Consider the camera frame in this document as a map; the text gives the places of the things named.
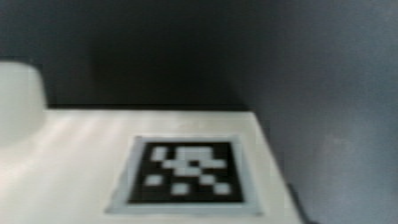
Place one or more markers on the white drawer tray front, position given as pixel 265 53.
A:
pixel 132 167

